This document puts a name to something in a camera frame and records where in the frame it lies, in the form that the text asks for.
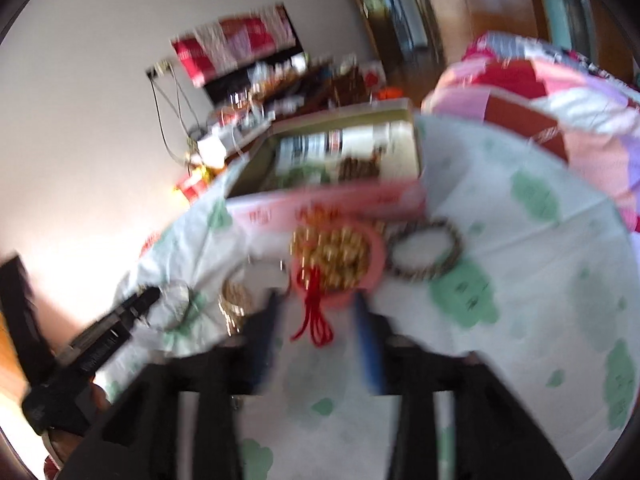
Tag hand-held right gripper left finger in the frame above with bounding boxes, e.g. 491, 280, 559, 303
60, 290, 286, 480

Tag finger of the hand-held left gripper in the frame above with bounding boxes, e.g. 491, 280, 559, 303
62, 286, 162, 378

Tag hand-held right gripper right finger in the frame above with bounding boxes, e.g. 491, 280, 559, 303
350, 295, 571, 480

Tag pearl necklace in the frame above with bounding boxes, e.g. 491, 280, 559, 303
219, 274, 257, 335

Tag red tassel cord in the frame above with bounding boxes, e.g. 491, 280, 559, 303
290, 264, 335, 347

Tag pink bangle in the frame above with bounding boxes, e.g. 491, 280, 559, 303
294, 214, 389, 309

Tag gold bead bracelet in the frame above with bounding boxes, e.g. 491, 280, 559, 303
290, 226, 374, 289

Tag dark speckled bead bracelet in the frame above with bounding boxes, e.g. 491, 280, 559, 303
386, 217, 463, 281

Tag rectangular metal tin box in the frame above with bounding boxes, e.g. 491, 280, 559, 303
227, 100, 425, 197

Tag pink tin lid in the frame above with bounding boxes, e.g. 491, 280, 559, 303
227, 179, 430, 227

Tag red yellow paper bag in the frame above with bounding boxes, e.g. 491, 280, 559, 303
174, 164, 212, 204

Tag white green cloud tablecloth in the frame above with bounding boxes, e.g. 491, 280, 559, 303
115, 105, 633, 480

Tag white tube in tin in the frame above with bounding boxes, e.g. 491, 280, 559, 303
272, 127, 396, 182

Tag white box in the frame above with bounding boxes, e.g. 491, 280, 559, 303
197, 134, 227, 167

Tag black television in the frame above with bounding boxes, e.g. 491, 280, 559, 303
202, 51, 307, 107

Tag wooden television cabinet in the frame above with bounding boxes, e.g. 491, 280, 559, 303
190, 57, 387, 176

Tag red white shopping bag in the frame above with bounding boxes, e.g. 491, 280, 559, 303
357, 60, 386, 89

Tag red patchwork cloth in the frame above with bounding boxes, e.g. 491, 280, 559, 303
170, 4, 299, 88

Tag pink patchwork quilt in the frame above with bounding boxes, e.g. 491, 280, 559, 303
422, 30, 640, 235

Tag wooden wardrobe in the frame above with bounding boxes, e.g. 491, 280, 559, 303
340, 0, 640, 92

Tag thin silver bracelet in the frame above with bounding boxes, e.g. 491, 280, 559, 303
149, 282, 207, 333

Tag brown wooden bead bracelet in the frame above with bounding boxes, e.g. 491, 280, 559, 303
337, 156, 385, 184

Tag hanging power cables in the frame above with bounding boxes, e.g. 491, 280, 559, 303
147, 67, 202, 167

